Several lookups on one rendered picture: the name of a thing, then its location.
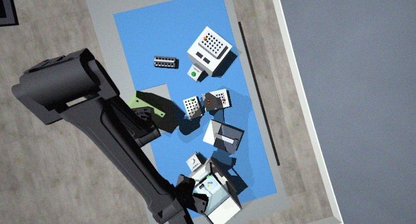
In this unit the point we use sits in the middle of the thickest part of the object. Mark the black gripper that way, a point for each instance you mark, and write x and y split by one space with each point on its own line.
182 179

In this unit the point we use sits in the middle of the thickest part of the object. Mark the blue bench mat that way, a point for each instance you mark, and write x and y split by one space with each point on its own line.
170 29

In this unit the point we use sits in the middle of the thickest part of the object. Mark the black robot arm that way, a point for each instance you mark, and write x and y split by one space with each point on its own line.
117 130

